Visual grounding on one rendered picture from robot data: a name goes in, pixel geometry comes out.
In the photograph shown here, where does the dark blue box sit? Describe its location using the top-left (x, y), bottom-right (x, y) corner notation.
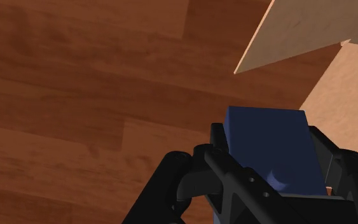
top-left (223, 106), bottom-right (328, 197)

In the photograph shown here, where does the light wooden table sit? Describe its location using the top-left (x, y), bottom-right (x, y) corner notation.
top-left (233, 0), bottom-right (358, 164)

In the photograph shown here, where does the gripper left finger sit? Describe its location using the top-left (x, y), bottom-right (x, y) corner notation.
top-left (121, 122), bottom-right (294, 224)

